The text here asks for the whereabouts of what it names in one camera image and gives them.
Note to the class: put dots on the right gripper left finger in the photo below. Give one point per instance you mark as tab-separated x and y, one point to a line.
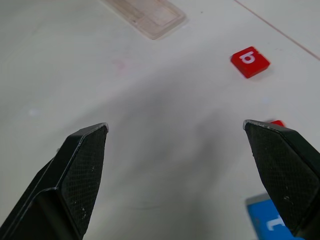
80	175

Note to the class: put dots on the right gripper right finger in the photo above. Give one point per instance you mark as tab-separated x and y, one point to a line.
285	170

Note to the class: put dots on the red letter tile o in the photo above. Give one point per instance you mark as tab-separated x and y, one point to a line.
278	123

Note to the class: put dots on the blue letter tile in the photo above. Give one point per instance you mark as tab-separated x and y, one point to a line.
260	220

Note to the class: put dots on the red letter tile b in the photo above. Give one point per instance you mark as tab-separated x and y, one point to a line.
258	68

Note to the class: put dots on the light wooden letter tray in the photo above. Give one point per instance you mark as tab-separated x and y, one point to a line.
160	17

